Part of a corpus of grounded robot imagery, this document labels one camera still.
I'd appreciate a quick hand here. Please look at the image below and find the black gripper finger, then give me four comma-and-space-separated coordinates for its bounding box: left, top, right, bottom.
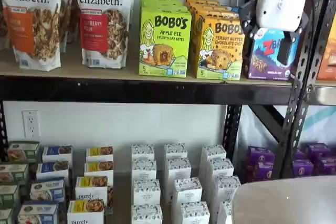
276, 27, 302, 66
239, 0, 261, 35

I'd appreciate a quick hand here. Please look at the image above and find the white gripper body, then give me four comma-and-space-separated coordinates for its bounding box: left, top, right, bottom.
256, 0, 310, 32

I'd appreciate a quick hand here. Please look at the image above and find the purple blue Zbar box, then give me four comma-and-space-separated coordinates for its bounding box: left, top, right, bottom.
242, 26, 300, 81

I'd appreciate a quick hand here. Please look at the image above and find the orange snack box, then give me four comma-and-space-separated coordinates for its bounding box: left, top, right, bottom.
316, 27, 336, 81

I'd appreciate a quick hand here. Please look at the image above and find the white patterned box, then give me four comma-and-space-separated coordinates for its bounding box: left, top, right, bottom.
172, 177, 203, 204
131, 158, 158, 182
217, 199, 234, 224
131, 144, 156, 162
213, 175, 242, 204
179, 200, 211, 224
165, 157, 192, 183
133, 179, 162, 207
200, 145, 227, 166
163, 143, 188, 161
205, 158, 235, 183
131, 204, 163, 224

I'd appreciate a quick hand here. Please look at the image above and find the black metal shelf rack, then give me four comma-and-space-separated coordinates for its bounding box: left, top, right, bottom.
0, 0, 336, 185

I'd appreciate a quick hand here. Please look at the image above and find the white yellow granola box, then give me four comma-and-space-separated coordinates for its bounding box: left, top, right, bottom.
75, 176, 109, 204
85, 145, 114, 163
83, 161, 114, 180
67, 198, 108, 224

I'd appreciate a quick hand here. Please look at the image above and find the blue food box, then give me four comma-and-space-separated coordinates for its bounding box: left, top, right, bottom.
41, 145, 74, 168
17, 202, 60, 224
36, 160, 70, 183
29, 179, 66, 204

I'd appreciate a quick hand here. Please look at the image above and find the green food box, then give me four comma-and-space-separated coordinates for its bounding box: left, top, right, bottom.
0, 184, 20, 209
0, 163, 30, 186
7, 141, 41, 164
0, 207, 15, 224

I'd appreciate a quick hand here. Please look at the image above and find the red label granola bag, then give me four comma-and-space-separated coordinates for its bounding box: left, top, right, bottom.
73, 0, 137, 69

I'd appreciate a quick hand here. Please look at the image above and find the black and white chair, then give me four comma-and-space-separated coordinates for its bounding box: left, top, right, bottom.
230, 175, 336, 224

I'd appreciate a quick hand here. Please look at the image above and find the white granola bag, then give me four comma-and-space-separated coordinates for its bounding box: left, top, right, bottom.
59, 0, 69, 53
0, 0, 11, 50

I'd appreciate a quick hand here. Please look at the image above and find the orange label granola bag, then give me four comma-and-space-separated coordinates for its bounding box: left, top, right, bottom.
0, 0, 63, 72

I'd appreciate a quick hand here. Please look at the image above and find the white wall outlet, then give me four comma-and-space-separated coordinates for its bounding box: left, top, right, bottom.
22, 110, 40, 138

